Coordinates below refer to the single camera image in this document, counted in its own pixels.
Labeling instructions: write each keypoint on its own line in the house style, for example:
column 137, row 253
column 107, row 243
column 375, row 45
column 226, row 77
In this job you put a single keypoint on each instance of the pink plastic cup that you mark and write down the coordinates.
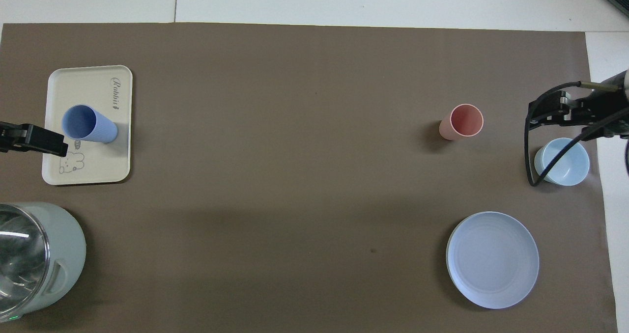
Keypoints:
column 467, row 119

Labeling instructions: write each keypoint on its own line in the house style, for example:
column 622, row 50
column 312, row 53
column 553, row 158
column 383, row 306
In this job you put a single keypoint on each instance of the light blue bowl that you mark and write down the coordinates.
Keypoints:
column 572, row 168

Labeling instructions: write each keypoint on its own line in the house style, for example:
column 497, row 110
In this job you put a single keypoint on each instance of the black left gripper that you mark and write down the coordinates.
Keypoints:
column 12, row 136

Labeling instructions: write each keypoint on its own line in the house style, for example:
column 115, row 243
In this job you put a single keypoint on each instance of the pale green cooking pot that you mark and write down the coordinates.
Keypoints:
column 64, row 254

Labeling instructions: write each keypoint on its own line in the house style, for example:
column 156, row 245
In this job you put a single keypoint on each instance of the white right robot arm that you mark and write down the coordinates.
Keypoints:
column 626, row 80

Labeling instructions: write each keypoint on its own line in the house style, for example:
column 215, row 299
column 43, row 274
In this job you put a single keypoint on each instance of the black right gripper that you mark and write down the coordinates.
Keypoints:
column 602, row 109

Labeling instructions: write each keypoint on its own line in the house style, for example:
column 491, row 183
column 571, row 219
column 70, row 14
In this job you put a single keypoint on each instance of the cream rabbit print tray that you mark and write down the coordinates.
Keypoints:
column 93, row 166

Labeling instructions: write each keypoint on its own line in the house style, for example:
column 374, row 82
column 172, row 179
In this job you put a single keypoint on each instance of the blue plastic cup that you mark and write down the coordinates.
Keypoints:
column 96, row 129

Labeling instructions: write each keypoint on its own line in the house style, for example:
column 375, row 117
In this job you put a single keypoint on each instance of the periwinkle blue plate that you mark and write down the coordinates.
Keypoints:
column 491, row 259

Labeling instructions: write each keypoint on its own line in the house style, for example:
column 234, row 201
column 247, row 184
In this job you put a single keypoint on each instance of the brown paper table mat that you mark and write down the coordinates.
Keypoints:
column 295, row 151

